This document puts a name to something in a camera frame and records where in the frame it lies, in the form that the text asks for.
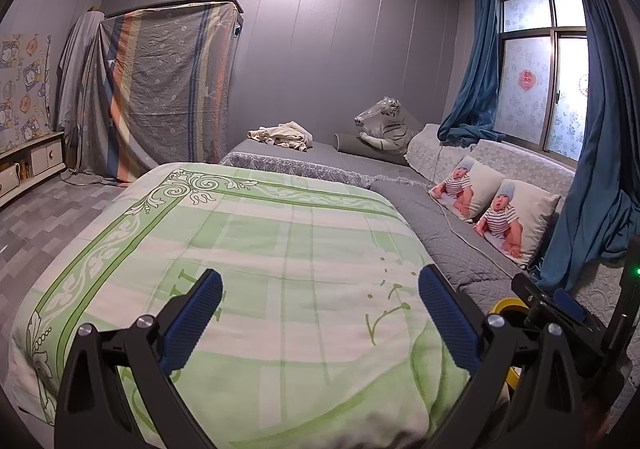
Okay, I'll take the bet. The right baby print pillow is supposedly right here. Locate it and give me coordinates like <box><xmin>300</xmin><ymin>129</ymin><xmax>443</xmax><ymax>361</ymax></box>
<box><xmin>474</xmin><ymin>178</ymin><xmax>561</xmax><ymax>268</ymax></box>

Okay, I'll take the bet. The white power cable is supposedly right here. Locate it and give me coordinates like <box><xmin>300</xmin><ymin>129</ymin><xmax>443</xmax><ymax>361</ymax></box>
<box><xmin>433</xmin><ymin>142</ymin><xmax>522</xmax><ymax>275</ymax></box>

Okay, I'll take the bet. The low white tv cabinet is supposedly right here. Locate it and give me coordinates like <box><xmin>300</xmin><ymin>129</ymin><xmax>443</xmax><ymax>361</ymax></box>
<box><xmin>1</xmin><ymin>132</ymin><xmax>66</xmax><ymax>208</ymax></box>

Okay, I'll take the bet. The grey quilted sofa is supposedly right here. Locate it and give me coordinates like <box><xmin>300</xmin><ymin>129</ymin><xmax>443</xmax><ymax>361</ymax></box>
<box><xmin>219</xmin><ymin>122</ymin><xmax>640</xmax><ymax>430</ymax></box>

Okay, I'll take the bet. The green white quilt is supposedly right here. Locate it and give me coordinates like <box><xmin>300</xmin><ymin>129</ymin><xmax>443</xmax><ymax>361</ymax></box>
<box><xmin>6</xmin><ymin>163</ymin><xmax>470</xmax><ymax>448</ymax></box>

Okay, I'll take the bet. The blue curtain left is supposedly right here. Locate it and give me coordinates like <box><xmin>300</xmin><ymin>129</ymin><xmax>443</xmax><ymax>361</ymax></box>
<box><xmin>437</xmin><ymin>0</ymin><xmax>504</xmax><ymax>147</ymax></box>

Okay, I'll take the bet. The striped cloth covered cabinet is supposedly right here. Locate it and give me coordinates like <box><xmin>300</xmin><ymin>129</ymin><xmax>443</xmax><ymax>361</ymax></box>
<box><xmin>56</xmin><ymin>0</ymin><xmax>243</xmax><ymax>183</ymax></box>

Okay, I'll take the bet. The white tiger plush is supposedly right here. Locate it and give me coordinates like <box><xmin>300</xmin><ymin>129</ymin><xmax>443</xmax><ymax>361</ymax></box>
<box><xmin>354</xmin><ymin>96</ymin><xmax>421</xmax><ymax>154</ymax></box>

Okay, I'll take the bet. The cream crumpled cloth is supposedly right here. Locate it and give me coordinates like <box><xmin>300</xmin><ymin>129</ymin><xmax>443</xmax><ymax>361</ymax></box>
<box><xmin>247</xmin><ymin>121</ymin><xmax>312</xmax><ymax>152</ymax></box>

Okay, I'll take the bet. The window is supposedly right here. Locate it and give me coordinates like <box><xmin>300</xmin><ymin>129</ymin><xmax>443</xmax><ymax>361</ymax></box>
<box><xmin>495</xmin><ymin>0</ymin><xmax>589</xmax><ymax>165</ymax></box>

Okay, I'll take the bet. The blue curtain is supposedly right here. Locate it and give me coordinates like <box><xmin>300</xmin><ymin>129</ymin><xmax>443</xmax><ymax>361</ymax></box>
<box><xmin>536</xmin><ymin>0</ymin><xmax>639</xmax><ymax>292</ymax></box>
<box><xmin>437</xmin><ymin>0</ymin><xmax>504</xmax><ymax>147</ymax></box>

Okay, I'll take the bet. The yellow trash bin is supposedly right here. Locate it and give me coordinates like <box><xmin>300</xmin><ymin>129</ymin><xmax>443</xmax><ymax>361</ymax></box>
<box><xmin>487</xmin><ymin>296</ymin><xmax>532</xmax><ymax>393</ymax></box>

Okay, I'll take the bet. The blue curtain right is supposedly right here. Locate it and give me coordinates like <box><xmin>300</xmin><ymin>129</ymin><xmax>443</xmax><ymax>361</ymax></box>
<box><xmin>536</xmin><ymin>0</ymin><xmax>639</xmax><ymax>292</ymax></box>

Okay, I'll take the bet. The left baby print pillow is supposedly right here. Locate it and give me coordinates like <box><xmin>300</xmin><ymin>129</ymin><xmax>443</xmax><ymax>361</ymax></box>
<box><xmin>428</xmin><ymin>156</ymin><xmax>506</xmax><ymax>222</ymax></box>

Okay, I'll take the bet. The cartoon wall mat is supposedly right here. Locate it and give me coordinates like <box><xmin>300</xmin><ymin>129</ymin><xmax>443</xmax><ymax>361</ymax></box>
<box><xmin>0</xmin><ymin>34</ymin><xmax>51</xmax><ymax>152</ymax></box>

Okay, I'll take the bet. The baby print pillow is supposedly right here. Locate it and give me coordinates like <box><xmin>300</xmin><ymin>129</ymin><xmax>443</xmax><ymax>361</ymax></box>
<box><xmin>428</xmin><ymin>156</ymin><xmax>506</xmax><ymax>222</ymax></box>
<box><xmin>474</xmin><ymin>178</ymin><xmax>561</xmax><ymax>268</ymax></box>

